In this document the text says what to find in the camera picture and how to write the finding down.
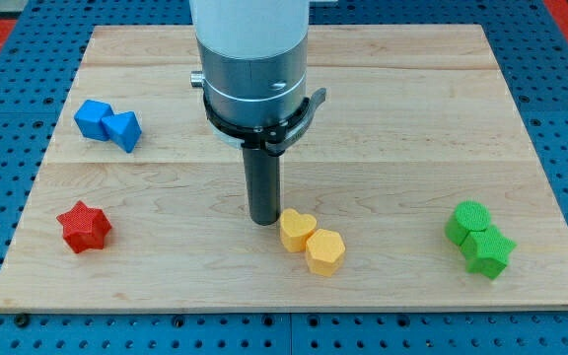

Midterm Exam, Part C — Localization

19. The black clamp ring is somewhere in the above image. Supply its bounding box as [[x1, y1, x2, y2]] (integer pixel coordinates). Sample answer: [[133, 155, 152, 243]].
[[202, 87, 328, 158]]

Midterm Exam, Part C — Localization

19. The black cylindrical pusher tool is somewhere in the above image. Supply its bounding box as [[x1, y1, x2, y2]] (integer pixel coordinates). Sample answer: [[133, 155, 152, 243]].
[[243, 148, 280, 226]]

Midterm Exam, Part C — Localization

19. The blue triangular block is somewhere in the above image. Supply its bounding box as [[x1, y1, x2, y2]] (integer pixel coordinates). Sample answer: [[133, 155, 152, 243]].
[[101, 111, 142, 153]]

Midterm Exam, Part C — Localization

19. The yellow heart block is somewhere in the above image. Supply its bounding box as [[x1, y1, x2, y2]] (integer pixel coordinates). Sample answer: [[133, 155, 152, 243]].
[[279, 208, 318, 252]]

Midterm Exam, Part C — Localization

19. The yellow hexagon block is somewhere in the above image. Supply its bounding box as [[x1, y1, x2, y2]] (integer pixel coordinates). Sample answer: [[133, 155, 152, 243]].
[[305, 229, 346, 277]]

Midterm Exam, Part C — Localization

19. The green cylinder block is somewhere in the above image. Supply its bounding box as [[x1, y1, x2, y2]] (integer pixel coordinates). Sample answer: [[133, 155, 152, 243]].
[[445, 200, 491, 246]]

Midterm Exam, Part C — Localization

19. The red star block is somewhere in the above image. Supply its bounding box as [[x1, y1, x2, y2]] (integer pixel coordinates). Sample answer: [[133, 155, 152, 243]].
[[56, 200, 112, 253]]

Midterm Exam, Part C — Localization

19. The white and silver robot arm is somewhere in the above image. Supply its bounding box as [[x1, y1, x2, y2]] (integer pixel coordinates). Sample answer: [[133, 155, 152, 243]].
[[189, 0, 310, 129]]

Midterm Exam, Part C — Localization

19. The wooden board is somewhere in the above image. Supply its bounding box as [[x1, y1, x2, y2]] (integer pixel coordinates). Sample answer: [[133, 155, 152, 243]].
[[0, 25, 568, 314]]

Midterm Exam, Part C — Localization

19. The green star block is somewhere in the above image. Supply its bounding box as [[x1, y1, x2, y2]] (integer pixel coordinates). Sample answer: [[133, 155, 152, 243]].
[[460, 225, 517, 280]]

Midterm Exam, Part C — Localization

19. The blue cube block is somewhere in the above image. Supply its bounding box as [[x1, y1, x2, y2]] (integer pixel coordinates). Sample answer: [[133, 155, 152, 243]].
[[74, 100, 113, 141]]

